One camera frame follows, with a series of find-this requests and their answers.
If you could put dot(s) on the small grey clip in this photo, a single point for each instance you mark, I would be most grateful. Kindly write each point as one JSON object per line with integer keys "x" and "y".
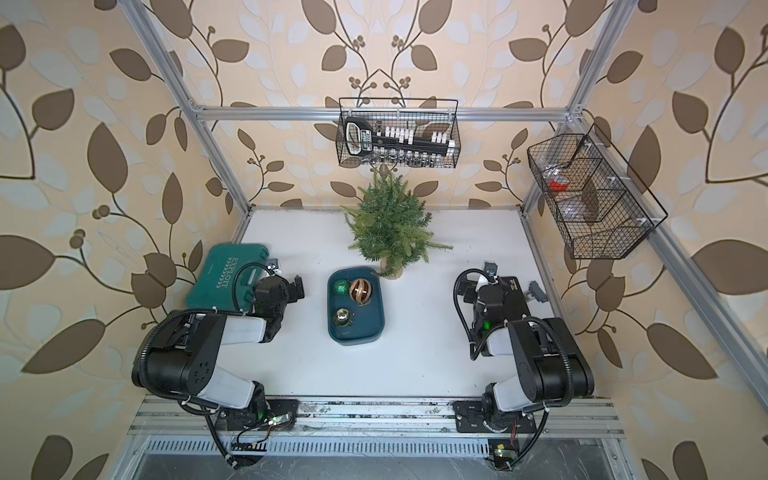
{"x": 536, "y": 292}

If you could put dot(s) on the green glitter ball ornament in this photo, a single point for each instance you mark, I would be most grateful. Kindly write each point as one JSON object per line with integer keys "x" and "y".
{"x": 341, "y": 287}

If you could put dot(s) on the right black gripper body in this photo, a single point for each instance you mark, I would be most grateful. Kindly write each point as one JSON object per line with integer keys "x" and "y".
{"x": 477, "y": 325}

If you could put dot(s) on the small green christmas tree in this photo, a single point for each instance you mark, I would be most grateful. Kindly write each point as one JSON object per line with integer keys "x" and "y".
{"x": 391, "y": 221}

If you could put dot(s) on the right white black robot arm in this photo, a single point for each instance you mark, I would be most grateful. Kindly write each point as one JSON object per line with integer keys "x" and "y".
{"x": 549, "y": 368}

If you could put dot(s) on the wooden tree base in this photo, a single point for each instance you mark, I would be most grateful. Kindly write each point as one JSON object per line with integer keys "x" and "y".
{"x": 390, "y": 269}

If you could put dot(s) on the back black wire basket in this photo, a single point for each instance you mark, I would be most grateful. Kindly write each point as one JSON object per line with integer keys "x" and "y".
{"x": 426, "y": 109}

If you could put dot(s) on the red object in basket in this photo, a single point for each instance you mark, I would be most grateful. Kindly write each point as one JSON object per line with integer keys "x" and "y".
{"x": 557, "y": 182}

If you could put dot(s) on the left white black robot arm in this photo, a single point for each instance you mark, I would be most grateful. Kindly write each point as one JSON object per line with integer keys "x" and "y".
{"x": 178, "y": 359}

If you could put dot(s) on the side black wire basket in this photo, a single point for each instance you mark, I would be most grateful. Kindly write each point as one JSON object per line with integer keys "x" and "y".
{"x": 609, "y": 209}

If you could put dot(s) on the red gold striped ornament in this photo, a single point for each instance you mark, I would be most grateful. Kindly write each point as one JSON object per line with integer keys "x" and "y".
{"x": 361, "y": 291}

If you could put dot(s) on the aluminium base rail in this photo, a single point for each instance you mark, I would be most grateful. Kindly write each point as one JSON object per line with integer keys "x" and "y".
{"x": 429, "y": 427}

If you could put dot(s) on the black flat device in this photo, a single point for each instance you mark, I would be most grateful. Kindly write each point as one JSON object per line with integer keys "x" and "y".
{"x": 515, "y": 301}

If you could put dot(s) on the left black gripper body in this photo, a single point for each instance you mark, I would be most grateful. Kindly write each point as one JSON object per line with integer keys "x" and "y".
{"x": 287, "y": 296}

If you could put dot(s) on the green plastic tool case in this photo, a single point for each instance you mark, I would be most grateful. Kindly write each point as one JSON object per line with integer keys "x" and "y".
{"x": 217, "y": 285}

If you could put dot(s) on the teal plastic tray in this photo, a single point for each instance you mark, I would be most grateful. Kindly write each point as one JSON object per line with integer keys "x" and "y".
{"x": 368, "y": 321}

